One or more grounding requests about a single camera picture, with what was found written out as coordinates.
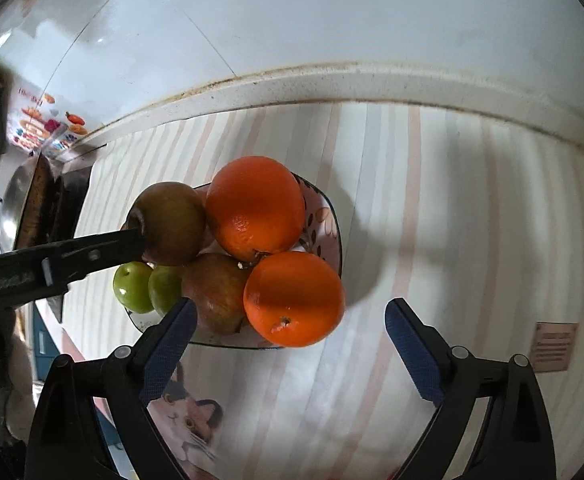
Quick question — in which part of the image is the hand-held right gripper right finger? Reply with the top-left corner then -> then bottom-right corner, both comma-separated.
384,297 -> 558,480

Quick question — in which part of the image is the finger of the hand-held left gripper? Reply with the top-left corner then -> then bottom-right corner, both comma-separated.
0,230 -> 147,318

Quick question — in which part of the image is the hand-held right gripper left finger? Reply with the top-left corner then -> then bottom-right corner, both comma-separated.
24,297 -> 199,480

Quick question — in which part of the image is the green apple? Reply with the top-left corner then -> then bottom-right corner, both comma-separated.
148,265 -> 185,317
112,261 -> 155,314

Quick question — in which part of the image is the red-brown apple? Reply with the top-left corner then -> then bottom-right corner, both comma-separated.
181,252 -> 250,336

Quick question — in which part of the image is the olive-brown apple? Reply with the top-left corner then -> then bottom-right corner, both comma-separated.
126,181 -> 207,267

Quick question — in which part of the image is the medium orange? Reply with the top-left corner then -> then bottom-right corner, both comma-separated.
243,251 -> 345,348

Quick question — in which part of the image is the large orange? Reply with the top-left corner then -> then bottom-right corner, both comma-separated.
205,156 -> 307,256

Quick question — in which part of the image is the oval floral ceramic plate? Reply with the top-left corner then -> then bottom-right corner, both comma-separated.
124,172 -> 343,350

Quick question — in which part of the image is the black glass stove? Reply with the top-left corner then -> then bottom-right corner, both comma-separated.
54,167 -> 92,241

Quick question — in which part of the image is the steel wok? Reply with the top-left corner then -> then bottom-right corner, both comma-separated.
0,152 -> 55,253

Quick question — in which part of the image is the blue kitchen cabinet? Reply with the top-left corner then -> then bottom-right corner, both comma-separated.
32,305 -> 55,361

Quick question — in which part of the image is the brown cloth label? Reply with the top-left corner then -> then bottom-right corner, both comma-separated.
534,322 -> 579,373

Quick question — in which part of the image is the striped tablecloth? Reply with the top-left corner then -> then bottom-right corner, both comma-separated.
62,100 -> 584,480

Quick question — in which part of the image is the colourful wall sticker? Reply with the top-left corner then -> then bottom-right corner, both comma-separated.
6,85 -> 90,158

